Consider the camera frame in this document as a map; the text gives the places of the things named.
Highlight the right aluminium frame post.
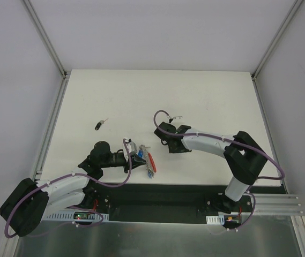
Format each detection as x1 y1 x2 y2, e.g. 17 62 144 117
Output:
251 0 305 81

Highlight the grey cable duct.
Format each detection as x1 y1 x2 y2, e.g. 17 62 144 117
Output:
43 210 109 222
206 215 225 225

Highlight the left grey cable duct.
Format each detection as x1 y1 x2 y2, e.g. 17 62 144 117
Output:
43 210 109 222

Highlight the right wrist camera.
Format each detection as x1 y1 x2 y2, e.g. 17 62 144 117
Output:
168 116 183 123

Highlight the aluminium front rail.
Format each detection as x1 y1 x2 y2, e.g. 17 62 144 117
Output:
254 194 304 216

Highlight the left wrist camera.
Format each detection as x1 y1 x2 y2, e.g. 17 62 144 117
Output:
123 138 139 160

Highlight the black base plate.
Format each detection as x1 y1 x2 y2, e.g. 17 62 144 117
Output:
63 182 252 222

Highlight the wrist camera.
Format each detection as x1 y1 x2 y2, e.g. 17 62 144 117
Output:
168 116 183 123
123 138 139 160

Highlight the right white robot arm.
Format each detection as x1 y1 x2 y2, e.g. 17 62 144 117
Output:
154 122 267 214

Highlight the left aluminium frame post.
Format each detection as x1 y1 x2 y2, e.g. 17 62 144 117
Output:
20 0 68 78

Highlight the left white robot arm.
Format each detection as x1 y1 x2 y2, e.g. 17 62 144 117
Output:
0 139 146 238

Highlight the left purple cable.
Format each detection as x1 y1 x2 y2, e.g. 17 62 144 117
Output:
4 138 134 238

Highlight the right grey cable duct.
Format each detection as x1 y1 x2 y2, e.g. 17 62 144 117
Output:
206 215 225 225

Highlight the aluminium frame post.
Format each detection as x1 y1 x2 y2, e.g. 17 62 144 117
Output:
251 0 305 81
20 0 68 78

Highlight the red handled keyring carabiner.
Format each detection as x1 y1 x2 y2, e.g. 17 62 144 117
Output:
138 145 157 179

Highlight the left black tag key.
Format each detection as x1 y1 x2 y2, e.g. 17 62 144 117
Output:
94 119 108 131

